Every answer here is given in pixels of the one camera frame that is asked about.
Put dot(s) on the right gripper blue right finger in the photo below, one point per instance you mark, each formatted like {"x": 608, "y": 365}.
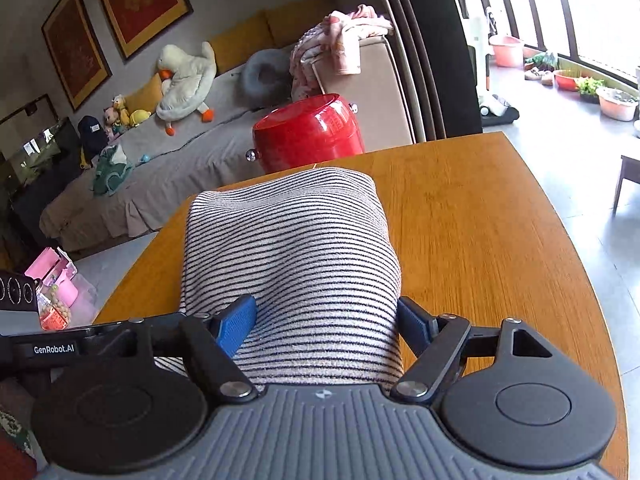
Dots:
{"x": 415, "y": 325}

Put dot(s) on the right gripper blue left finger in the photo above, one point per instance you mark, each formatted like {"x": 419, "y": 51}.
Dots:
{"x": 231, "y": 326}

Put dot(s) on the striped knit sweater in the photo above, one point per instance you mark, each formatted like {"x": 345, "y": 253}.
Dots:
{"x": 313, "y": 250}

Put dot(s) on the snack jar red label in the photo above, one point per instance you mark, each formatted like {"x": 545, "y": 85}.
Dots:
{"x": 54, "y": 315}

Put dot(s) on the pink storage box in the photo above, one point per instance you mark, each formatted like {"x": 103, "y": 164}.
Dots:
{"x": 53, "y": 267}

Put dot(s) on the grey covered sofa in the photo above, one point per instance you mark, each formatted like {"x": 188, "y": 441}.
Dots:
{"x": 167, "y": 170}

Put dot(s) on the green cloth on sofa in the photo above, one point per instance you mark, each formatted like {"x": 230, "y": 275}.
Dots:
{"x": 112, "y": 169}

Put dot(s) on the glass fish tank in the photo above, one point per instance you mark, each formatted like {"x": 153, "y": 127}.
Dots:
{"x": 34, "y": 138}

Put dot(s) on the red round stool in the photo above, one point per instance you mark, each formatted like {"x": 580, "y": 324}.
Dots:
{"x": 317, "y": 129}

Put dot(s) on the small plush toys group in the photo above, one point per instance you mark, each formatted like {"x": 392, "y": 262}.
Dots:
{"x": 118, "y": 119}

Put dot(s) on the grey round neck pillow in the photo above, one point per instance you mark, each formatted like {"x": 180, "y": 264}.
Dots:
{"x": 266, "y": 79}

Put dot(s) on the white duck plush toy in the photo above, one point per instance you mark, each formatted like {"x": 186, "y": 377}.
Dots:
{"x": 186, "y": 82}

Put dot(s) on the yellow sofa cushion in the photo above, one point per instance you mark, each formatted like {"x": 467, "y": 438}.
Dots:
{"x": 268, "y": 29}

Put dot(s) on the pink blanket pile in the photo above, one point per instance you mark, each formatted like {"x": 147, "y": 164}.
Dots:
{"x": 337, "y": 35}

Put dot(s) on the red framed wall picture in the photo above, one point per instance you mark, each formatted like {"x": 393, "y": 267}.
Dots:
{"x": 75, "y": 51}

